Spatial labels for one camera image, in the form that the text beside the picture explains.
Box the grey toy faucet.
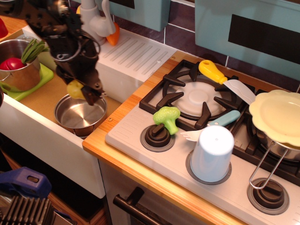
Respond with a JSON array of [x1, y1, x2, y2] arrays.
[[79, 0, 116, 45]]

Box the red object at edge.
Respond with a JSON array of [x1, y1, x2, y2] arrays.
[[0, 19, 8, 38]]

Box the blue handled toy fork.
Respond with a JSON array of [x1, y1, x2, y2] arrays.
[[181, 110, 241, 142]]

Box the black left stove knob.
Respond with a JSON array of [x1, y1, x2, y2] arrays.
[[140, 124, 175, 152]]

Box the yellow toy potato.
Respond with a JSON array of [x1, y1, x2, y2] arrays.
[[67, 80, 84, 99]]

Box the white toy sink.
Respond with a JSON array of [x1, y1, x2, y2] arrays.
[[0, 30, 175, 198]]

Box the black oven door handle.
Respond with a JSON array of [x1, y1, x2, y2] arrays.
[[113, 187, 161, 225]]

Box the black right stove knob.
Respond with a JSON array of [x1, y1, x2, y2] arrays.
[[247, 180, 289, 215]]

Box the steel saucepan with wire handle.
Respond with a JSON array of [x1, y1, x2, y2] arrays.
[[249, 128, 300, 190]]

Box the green toy broccoli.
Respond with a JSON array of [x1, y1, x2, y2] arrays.
[[153, 106, 180, 135]]

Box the yellow handled toy knife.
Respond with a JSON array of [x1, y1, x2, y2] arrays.
[[198, 60, 255, 105]]

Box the black burner grate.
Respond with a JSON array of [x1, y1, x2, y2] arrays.
[[139, 60, 246, 131]]

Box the green toy beans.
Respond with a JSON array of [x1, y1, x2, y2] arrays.
[[21, 39, 49, 64]]

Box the blue clamp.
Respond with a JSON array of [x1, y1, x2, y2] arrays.
[[0, 167, 52, 199]]

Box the pale yellow plastic plate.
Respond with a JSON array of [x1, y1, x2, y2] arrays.
[[249, 90, 300, 147]]

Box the orange toy carrot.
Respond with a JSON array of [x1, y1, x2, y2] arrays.
[[106, 22, 120, 46]]

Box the grey toy stove top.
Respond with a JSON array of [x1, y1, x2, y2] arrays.
[[105, 59, 300, 225]]

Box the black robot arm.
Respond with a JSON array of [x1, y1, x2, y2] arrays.
[[0, 0, 105, 105]]

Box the green cutting mat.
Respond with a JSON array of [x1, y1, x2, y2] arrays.
[[0, 63, 54, 101]]

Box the red toy tomato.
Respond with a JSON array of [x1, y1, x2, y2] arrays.
[[0, 57, 26, 71]]

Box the black stove knob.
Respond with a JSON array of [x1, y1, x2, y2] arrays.
[[140, 124, 175, 152], [247, 180, 289, 215]]

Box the small steel pot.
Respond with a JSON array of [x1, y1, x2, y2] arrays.
[[54, 95, 107, 138]]

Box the teal wall cabinet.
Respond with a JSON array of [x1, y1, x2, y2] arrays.
[[110, 0, 300, 80]]

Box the white upturned plastic cup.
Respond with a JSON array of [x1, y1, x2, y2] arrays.
[[190, 125, 234, 183]]

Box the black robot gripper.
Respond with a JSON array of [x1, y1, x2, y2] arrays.
[[50, 35, 105, 105]]

